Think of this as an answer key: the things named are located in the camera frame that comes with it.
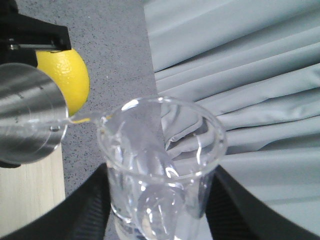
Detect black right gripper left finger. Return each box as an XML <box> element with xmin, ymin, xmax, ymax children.
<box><xmin>1</xmin><ymin>163</ymin><xmax>111</xmax><ymax>240</ymax></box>

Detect wooden cutting board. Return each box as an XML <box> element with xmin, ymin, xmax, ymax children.
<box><xmin>0</xmin><ymin>145</ymin><xmax>66</xmax><ymax>236</ymax></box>

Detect steel double jigger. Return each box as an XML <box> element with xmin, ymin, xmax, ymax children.
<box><xmin>0</xmin><ymin>63</ymin><xmax>69</xmax><ymax>165</ymax></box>

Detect clear glass beaker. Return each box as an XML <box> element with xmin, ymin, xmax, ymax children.
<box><xmin>72</xmin><ymin>96</ymin><xmax>229</xmax><ymax>240</ymax></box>

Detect grey curtain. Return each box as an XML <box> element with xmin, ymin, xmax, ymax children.
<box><xmin>142</xmin><ymin>0</ymin><xmax>320</xmax><ymax>236</ymax></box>

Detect yellow lemon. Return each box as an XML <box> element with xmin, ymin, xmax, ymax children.
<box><xmin>36</xmin><ymin>48</ymin><xmax>90</xmax><ymax>116</ymax></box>

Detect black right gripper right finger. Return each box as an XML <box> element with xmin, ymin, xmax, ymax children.
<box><xmin>205</xmin><ymin>166</ymin><xmax>320</xmax><ymax>240</ymax></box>

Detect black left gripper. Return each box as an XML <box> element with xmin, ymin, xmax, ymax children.
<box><xmin>0</xmin><ymin>0</ymin><xmax>71</xmax><ymax>67</ymax></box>

